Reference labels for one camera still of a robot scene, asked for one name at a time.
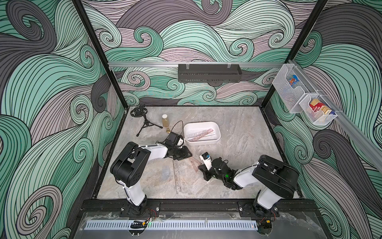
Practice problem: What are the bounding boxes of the clear wall bin upper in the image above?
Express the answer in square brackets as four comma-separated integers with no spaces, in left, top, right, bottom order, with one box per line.
[273,64,313,114]

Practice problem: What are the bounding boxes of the clear wall bin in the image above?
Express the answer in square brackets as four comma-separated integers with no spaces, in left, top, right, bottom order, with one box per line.
[273,64,313,114]
[299,93,338,125]

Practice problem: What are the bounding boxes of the amber bottle white cap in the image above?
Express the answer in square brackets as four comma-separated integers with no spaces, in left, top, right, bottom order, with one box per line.
[162,114,171,133]

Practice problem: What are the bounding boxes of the wide red ruler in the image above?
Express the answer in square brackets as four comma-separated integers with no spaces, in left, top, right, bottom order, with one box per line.
[201,128,214,135]

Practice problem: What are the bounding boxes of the aluminium rail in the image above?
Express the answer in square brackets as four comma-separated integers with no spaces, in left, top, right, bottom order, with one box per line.
[108,61,283,68]
[288,60,382,172]

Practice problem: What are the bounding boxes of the black wall tray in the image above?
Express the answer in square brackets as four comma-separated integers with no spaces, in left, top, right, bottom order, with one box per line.
[178,64,242,84]

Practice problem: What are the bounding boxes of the red card boxes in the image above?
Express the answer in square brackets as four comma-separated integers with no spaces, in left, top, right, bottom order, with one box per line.
[309,99,336,115]

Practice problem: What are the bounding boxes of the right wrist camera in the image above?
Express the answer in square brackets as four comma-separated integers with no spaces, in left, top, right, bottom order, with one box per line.
[200,152,212,170]

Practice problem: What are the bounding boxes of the blue packet in bin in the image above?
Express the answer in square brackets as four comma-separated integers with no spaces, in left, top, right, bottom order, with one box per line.
[288,75,300,89]

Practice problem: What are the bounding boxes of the red set square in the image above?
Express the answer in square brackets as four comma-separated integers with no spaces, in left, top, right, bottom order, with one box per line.
[188,157,201,172]

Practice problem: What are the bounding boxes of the clear wall bin lower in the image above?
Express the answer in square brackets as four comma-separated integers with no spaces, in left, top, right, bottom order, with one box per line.
[299,93,338,125]

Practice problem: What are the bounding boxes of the aluminium right rail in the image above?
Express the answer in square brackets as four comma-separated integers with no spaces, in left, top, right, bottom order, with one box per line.
[288,60,382,172]

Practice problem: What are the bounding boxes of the white slotted cable duct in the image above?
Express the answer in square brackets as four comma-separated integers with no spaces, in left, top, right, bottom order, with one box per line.
[84,220,258,231]

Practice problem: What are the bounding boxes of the aluminium back rail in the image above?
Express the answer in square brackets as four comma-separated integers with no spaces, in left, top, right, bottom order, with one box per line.
[108,61,283,68]

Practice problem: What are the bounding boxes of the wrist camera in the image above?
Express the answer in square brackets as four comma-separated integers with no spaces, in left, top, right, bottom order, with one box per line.
[164,132,184,147]
[200,152,212,170]

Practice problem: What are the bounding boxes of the white storage box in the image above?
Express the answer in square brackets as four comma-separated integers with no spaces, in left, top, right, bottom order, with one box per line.
[184,121,221,146]

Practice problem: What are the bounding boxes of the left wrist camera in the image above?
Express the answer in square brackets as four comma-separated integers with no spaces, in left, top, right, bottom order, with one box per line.
[164,132,184,147]

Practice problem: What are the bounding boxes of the short clear ruler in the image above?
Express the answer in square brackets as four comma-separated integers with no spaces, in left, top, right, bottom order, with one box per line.
[187,130,206,138]

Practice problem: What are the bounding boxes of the small black tripod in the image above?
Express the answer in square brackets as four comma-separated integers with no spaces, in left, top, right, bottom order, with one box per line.
[130,106,163,137]

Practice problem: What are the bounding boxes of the long pink clear ruler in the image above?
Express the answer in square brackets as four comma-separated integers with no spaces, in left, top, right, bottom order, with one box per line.
[173,160,181,194]

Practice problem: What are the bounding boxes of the blue clear protractor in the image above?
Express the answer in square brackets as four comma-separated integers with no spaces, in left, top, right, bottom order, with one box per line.
[160,165,173,182]

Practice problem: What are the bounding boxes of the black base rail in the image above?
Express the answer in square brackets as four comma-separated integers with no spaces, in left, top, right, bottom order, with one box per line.
[80,199,318,213]

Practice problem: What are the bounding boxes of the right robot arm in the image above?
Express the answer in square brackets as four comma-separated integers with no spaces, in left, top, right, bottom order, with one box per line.
[198,152,299,210]

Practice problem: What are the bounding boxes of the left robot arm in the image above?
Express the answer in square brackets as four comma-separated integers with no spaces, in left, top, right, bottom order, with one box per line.
[110,141,193,208]

